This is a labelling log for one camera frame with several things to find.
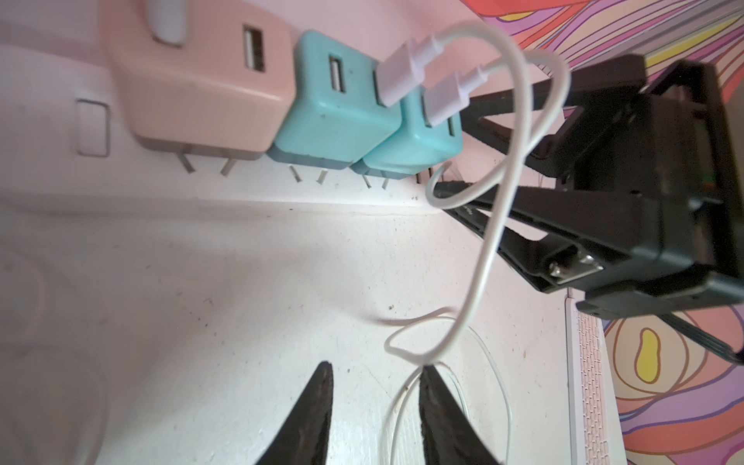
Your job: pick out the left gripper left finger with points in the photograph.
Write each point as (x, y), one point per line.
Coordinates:
(304, 436)

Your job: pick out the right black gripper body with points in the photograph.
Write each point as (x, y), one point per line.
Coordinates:
(671, 153)

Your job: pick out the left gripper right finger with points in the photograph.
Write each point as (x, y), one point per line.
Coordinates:
(447, 434)

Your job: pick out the pink keyboard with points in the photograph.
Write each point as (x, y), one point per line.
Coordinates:
(595, 424)

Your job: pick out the teal usb charger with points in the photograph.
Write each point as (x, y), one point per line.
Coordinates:
(414, 147)
(336, 118)

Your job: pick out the white power strip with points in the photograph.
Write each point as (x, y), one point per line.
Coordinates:
(97, 115)

